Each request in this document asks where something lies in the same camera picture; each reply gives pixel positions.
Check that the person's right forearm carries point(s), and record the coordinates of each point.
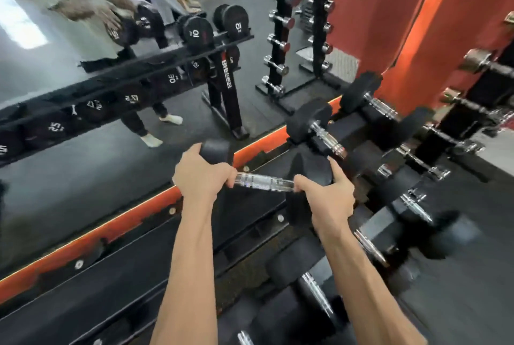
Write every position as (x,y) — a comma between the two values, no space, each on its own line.
(361,288)

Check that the person's left hand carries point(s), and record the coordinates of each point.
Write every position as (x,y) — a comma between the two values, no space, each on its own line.
(200,180)

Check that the person's right hand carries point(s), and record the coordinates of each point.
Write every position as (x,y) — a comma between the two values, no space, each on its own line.
(331,206)

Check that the person's left forearm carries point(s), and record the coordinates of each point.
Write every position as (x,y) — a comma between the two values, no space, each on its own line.
(188,276)

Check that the small chrome dumbbell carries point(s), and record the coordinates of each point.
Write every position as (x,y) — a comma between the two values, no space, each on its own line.
(437,172)
(468,147)
(478,60)
(451,96)

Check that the person's left thumb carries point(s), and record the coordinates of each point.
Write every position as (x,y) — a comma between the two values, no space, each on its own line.
(231,177)

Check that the wall mirror with orange frame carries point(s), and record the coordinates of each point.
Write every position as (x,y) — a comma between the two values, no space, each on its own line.
(100,164)

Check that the black dumbbell rack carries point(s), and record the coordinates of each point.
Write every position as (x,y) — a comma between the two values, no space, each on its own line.
(120,276)

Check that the person's right thumb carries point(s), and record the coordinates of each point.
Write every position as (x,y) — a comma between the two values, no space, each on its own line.
(305,184)

